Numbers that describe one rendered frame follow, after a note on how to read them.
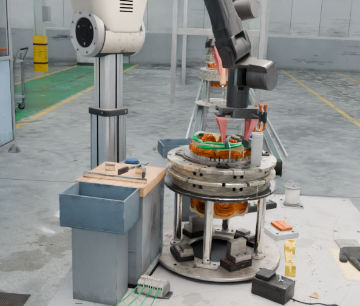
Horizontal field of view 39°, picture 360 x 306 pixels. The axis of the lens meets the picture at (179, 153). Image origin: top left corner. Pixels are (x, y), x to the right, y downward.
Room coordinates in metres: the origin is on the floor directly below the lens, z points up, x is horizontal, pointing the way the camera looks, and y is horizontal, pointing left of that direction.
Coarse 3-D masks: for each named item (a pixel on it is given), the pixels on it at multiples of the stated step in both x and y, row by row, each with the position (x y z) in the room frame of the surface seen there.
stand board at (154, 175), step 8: (96, 168) 1.38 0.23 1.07; (104, 168) 1.39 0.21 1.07; (152, 168) 1.40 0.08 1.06; (160, 168) 1.41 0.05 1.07; (136, 176) 1.32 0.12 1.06; (152, 176) 1.33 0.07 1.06; (160, 176) 1.36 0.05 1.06; (112, 184) 1.24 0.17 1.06; (120, 184) 1.25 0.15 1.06; (128, 184) 1.25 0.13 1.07; (136, 184) 1.25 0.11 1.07; (144, 184) 1.25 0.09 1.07; (152, 184) 1.29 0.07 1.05; (144, 192) 1.23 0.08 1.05
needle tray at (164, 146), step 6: (174, 138) 1.80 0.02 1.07; (180, 138) 1.80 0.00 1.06; (186, 138) 1.81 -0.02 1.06; (162, 144) 1.70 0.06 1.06; (168, 144) 1.79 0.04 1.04; (174, 144) 1.80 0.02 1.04; (180, 144) 1.80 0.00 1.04; (186, 144) 1.81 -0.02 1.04; (162, 150) 1.70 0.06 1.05; (168, 150) 1.69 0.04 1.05; (162, 156) 1.69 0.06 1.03; (186, 198) 1.72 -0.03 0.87; (186, 204) 1.72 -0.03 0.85; (186, 210) 1.72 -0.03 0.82; (186, 216) 1.72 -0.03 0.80
